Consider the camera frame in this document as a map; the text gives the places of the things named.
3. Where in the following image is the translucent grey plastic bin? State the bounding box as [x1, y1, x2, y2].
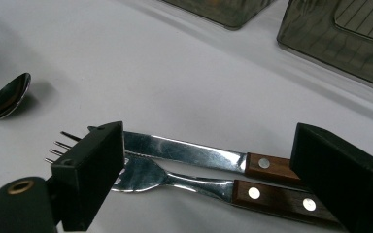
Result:
[276, 0, 373, 93]
[159, 0, 275, 31]

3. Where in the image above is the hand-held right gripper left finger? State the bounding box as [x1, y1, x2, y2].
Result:
[50, 120, 126, 233]

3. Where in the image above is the wood-handled metal fork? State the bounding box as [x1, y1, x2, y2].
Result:
[44, 130, 343, 227]

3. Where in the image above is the wood-handled metal knife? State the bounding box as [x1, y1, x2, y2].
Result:
[86, 125, 307, 188]

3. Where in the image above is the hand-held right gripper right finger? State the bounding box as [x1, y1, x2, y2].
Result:
[289, 121, 373, 233]

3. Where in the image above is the metal spoon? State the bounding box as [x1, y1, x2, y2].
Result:
[0, 72, 32, 120]

